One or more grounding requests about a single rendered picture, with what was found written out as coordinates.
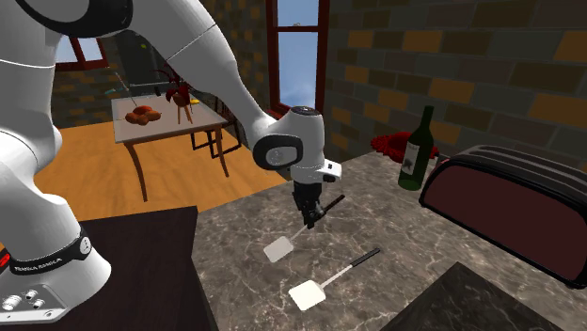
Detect green wine bottle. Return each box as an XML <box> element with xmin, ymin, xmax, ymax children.
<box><xmin>397</xmin><ymin>104</ymin><xmax>436</xmax><ymax>192</ymax></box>

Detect tall red-framed window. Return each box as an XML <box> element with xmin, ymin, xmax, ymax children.
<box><xmin>265</xmin><ymin>0</ymin><xmax>331</xmax><ymax>118</ymax></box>

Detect white dining table wooden legs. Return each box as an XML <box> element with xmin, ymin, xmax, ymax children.
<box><xmin>111</xmin><ymin>68</ymin><xmax>230</xmax><ymax>203</ymax></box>

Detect dark robot stand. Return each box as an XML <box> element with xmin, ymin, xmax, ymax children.
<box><xmin>0</xmin><ymin>205</ymin><xmax>219</xmax><ymax>331</ymax></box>

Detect dark red toaster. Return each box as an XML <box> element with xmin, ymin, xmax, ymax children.
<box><xmin>418</xmin><ymin>144</ymin><xmax>587</xmax><ymax>290</ymax></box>

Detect small red-framed window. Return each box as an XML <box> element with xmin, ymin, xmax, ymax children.
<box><xmin>55</xmin><ymin>36</ymin><xmax>111</xmax><ymax>72</ymax></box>

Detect white spatula black handle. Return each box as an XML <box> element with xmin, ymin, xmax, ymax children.
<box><xmin>287</xmin><ymin>247</ymin><xmax>382</xmax><ymax>312</ymax></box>
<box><xmin>262</xmin><ymin>194</ymin><xmax>346</xmax><ymax>264</ymax></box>

